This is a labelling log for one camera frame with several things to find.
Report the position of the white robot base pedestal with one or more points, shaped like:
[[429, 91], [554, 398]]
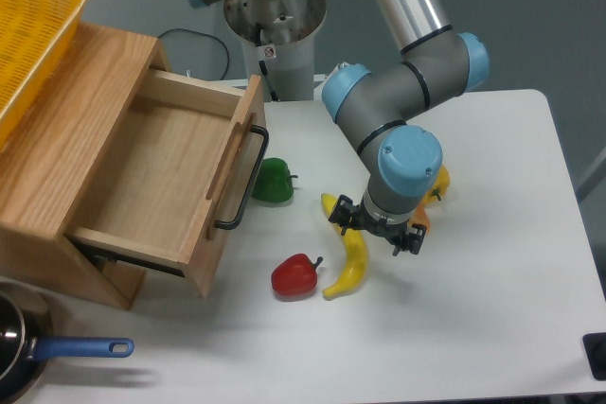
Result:
[[277, 42]]

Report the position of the black pan blue handle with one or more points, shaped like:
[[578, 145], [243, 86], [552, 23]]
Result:
[[28, 341]]

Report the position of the yellow bell pepper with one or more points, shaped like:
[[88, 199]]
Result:
[[439, 187]]

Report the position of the yellow plastic basket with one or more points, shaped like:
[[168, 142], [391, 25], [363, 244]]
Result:
[[35, 34]]

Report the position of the wooden drawer cabinet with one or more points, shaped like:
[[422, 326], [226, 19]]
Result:
[[51, 157]]

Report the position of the red bell pepper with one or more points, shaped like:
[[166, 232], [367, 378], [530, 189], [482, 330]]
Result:
[[295, 276]]

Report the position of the orange toast slice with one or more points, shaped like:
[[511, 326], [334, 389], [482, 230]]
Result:
[[420, 217]]

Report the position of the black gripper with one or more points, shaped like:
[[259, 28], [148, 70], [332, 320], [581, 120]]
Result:
[[379, 224]]

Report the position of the yellow banana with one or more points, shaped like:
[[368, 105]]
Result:
[[354, 271]]

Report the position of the open wooden drawer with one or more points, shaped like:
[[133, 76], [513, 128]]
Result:
[[176, 177]]

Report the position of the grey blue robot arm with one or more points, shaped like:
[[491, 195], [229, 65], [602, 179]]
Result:
[[373, 112]]

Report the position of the green bell pepper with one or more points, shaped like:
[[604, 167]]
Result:
[[274, 183]]

